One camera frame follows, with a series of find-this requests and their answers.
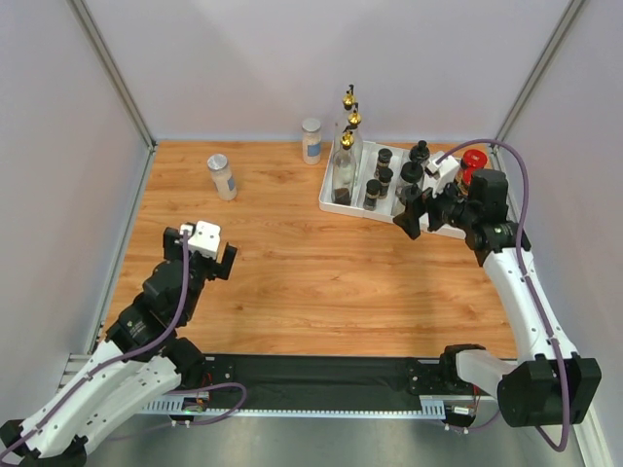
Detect oil bottle dark sauce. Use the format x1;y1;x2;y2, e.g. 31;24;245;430
331;126;356;205
337;84;356;138

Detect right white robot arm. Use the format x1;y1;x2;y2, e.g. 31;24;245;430
393;169;602;427

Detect silver lid jar blue label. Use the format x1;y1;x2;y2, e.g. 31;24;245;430
302;118;322;165

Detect oil bottle dark sauce front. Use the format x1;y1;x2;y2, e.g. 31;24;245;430
337;84;356;138

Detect clear oil bottle gold spout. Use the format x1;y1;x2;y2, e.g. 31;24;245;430
348;102;363;182

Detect black lid glass spice jar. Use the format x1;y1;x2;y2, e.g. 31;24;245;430
409;140;430;167

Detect black base mat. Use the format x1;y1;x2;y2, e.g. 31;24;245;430
204;354;474;412

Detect black label spice shaker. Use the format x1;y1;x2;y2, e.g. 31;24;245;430
374;147;393;178

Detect right aluminium corner post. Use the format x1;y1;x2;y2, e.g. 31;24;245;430
495;0;588;140

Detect red lid sauce jar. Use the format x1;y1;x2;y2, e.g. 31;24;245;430
460;149;488;170
457;167;475;197

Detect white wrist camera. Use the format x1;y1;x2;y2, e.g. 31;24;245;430
422;151;460;196
179;221;221;260

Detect left aluminium corner post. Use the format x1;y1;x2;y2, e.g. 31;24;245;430
67;0;158;150

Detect white compartment tray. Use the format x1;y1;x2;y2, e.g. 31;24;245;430
318;141;465;239

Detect small black lid jar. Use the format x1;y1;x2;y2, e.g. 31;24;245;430
363;178;382;211
378;166;393;199

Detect aluminium corner post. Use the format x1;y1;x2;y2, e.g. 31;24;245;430
67;0;158;150
495;0;588;140

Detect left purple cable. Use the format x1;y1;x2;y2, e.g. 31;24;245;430
0;228;248;458

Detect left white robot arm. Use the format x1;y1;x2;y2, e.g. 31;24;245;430
1;221;238;466

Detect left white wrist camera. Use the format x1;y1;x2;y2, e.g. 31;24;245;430
179;221;221;260

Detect oil bottle dark sauce back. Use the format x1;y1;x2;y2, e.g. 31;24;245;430
331;126;356;205

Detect aluminium front rail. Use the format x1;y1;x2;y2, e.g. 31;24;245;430
56;354;109;392

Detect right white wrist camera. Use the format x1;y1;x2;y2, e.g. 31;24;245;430
422;151;460;196

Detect silver lid jar white beads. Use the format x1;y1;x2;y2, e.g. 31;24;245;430
207;154;238;201

